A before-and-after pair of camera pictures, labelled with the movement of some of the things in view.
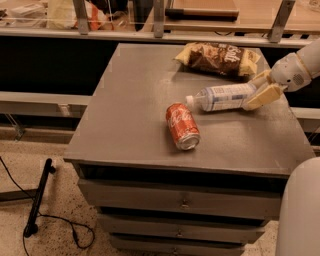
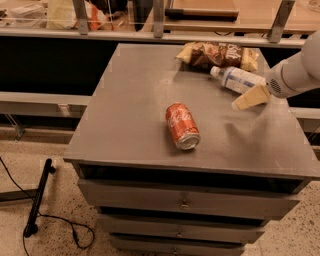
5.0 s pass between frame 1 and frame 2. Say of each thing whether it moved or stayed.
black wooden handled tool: stayed
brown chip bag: stayed
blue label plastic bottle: moved
